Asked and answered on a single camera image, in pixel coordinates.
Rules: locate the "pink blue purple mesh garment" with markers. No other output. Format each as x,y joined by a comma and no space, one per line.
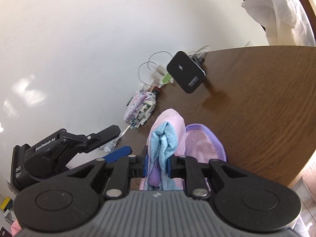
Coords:
170,136

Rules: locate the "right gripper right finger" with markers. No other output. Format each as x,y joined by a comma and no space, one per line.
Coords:
193,174

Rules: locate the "teal floral folded cloth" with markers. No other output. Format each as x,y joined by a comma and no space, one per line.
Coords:
143,111

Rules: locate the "right white charger plug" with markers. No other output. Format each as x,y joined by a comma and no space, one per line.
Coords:
161,71

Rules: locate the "black charger stand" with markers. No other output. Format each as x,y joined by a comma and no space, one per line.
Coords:
198,60

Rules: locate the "left white charger plug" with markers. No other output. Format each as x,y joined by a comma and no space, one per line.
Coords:
156,77

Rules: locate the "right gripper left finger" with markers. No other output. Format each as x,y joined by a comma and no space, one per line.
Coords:
121,172

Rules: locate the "purple floral folded cloth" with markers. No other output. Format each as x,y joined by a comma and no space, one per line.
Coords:
133,105

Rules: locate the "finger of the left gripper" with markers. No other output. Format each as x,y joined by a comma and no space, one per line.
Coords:
101,138
117,154

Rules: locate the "green spray bottle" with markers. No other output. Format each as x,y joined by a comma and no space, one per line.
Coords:
167,79

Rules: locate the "white cloth on chair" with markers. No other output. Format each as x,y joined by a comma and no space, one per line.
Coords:
285,21

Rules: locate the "white charger plug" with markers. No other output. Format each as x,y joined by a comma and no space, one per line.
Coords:
161,71
156,77

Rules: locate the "white power strip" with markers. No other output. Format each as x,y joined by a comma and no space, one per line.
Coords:
109,147

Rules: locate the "black wireless charger pad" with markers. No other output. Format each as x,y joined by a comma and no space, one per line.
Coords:
186,72

